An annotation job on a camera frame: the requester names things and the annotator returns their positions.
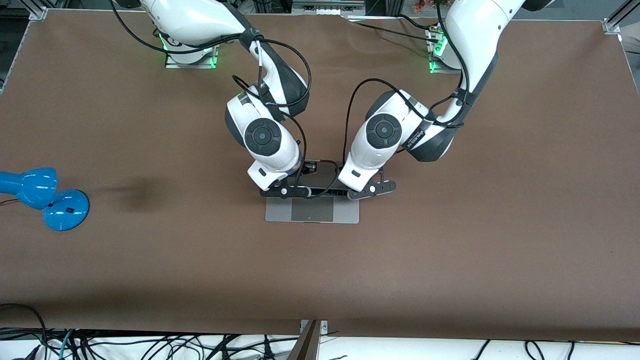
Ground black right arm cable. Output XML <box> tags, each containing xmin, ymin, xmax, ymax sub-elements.
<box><xmin>109</xmin><ymin>0</ymin><xmax>342</xmax><ymax>200</ymax></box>

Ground aluminium frame corner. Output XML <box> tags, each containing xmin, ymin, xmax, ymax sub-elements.
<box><xmin>27</xmin><ymin>0</ymin><xmax>50</xmax><ymax>22</ymax></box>
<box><xmin>602</xmin><ymin>0</ymin><xmax>640</xmax><ymax>35</ymax></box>

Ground blue desk lamp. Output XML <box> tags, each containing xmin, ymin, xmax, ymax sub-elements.
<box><xmin>0</xmin><ymin>167</ymin><xmax>91</xmax><ymax>232</ymax></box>

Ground brown table cover sheet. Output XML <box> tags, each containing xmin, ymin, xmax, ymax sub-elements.
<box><xmin>0</xmin><ymin>12</ymin><xmax>640</xmax><ymax>343</ymax></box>

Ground black looped cable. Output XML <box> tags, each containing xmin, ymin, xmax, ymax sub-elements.
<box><xmin>0</xmin><ymin>303</ymin><xmax>49</xmax><ymax>360</ymax></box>

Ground small metal bracket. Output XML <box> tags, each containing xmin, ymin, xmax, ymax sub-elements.
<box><xmin>299</xmin><ymin>319</ymin><xmax>329</xmax><ymax>335</ymax></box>

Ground teal cable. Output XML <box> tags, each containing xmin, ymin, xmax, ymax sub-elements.
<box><xmin>58</xmin><ymin>329</ymin><xmax>77</xmax><ymax>360</ymax></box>

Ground grey laptop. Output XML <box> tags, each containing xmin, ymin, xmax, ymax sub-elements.
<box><xmin>264</xmin><ymin>160</ymin><xmax>361</xmax><ymax>225</ymax></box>

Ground brown beam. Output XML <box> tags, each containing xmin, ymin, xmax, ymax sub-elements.
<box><xmin>287</xmin><ymin>320</ymin><xmax>321</xmax><ymax>360</ymax></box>

